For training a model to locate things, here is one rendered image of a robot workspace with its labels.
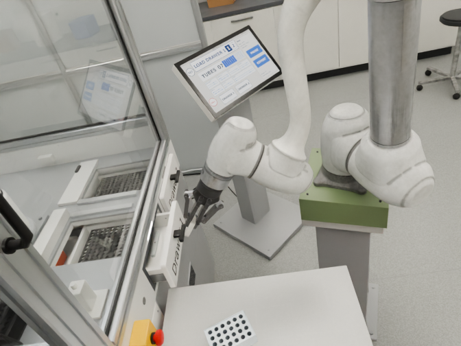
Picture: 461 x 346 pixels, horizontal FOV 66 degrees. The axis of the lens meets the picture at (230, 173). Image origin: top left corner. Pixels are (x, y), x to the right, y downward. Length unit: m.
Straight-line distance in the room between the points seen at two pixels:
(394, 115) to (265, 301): 0.63
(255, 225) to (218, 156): 1.45
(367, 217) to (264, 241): 1.08
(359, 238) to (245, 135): 0.71
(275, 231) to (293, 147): 1.40
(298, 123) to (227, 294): 0.58
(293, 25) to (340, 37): 3.11
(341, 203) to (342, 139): 0.23
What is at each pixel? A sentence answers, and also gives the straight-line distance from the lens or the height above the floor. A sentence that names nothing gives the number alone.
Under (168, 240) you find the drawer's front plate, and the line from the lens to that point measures 1.14.
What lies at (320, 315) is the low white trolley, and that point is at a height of 0.76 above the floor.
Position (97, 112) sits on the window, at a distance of 1.03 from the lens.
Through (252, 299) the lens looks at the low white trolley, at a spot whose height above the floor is 0.76.
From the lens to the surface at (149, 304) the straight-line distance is 1.14.
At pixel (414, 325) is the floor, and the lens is 2.00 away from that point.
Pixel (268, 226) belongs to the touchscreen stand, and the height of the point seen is 0.04.
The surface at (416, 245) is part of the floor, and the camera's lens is 2.28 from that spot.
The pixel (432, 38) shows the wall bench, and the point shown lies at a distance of 4.35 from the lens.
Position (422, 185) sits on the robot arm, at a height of 1.05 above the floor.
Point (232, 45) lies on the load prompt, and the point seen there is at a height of 1.16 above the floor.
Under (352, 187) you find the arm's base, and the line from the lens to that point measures 1.27.
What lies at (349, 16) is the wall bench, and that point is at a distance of 3.94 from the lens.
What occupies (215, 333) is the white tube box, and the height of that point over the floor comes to 0.80.
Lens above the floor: 1.71
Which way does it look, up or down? 37 degrees down
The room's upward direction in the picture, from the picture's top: 14 degrees counter-clockwise
